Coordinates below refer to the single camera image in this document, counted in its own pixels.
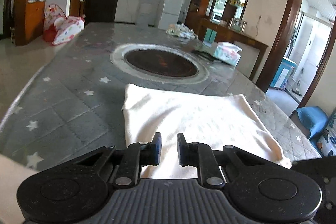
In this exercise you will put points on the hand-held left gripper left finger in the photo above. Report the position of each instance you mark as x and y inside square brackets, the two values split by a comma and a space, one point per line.
[157, 148]

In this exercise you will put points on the butterfly printed blanket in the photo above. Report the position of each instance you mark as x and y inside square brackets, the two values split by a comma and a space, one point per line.
[329, 137]

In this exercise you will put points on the white water dispenser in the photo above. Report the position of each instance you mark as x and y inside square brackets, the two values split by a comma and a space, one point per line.
[145, 12]

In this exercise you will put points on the patterned baby play tent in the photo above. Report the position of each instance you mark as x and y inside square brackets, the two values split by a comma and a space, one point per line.
[65, 28]

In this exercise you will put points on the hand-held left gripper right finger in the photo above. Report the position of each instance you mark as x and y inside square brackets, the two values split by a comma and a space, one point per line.
[181, 148]

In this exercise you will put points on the person's white fleece clothing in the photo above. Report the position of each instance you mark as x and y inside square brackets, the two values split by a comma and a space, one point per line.
[10, 187]

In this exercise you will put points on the glass jars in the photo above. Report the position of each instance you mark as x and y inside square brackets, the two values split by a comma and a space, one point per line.
[237, 24]

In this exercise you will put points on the grey star tablecloth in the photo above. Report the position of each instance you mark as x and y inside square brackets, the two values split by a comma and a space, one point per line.
[65, 98]

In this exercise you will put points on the dark wooden door frame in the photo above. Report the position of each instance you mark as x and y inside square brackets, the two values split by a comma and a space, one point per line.
[286, 29]

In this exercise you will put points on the patterned cloth pile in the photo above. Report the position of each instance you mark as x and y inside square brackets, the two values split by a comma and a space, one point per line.
[181, 31]

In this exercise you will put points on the black flat remote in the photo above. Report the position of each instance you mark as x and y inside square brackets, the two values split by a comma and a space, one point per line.
[204, 54]

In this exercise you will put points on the round black induction cooktop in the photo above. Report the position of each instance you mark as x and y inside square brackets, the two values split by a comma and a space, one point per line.
[160, 64]

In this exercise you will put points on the white refrigerator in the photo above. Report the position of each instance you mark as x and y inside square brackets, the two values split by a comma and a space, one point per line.
[170, 6]

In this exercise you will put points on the small wooden cabinet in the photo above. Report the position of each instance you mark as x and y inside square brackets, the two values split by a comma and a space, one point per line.
[76, 8]

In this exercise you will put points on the cream cloth garment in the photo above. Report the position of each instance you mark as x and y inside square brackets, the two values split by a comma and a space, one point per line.
[197, 116]

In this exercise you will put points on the tissue pack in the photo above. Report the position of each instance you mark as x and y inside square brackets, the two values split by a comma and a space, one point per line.
[227, 54]

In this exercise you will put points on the blue cloth chair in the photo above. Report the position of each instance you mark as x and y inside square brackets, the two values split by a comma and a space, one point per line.
[312, 119]

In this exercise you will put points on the blue and white box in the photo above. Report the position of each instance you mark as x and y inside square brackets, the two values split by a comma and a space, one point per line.
[283, 73]

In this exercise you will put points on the teal box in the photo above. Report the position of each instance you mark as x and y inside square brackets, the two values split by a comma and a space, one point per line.
[210, 35]

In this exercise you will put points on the wooden side desk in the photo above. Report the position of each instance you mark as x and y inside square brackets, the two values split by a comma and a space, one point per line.
[236, 36]

